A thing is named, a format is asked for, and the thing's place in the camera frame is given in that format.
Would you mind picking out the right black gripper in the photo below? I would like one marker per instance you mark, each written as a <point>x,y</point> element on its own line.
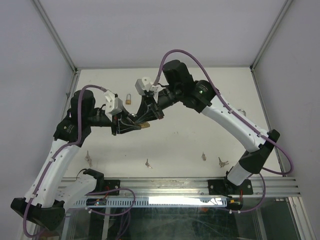
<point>147,110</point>

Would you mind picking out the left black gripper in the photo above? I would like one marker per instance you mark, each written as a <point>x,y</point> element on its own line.
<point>122,122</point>

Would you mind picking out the large brass padlock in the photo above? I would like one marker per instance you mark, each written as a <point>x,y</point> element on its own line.
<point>242,111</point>
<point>142,125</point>

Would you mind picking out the silver key set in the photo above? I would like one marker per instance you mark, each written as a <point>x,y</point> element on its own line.
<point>148,164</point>
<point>203,156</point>
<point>88,159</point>
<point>222,164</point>

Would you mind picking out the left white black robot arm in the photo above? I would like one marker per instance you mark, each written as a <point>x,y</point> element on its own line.
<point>45,205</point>

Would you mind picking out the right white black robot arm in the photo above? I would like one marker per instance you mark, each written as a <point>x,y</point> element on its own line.
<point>200,96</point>

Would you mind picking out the small brass padlock left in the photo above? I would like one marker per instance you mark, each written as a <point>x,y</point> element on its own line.
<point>128,100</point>

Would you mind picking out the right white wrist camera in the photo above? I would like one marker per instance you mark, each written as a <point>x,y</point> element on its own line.
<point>145,85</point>

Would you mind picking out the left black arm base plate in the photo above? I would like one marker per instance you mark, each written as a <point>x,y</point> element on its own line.
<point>107,185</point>

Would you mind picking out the aluminium front rail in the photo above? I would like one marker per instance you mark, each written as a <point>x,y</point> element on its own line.
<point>271,186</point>

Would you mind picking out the slotted grey cable duct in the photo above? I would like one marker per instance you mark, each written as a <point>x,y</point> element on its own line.
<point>152,202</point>

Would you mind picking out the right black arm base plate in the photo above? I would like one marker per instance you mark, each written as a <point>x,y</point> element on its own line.
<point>220,187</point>

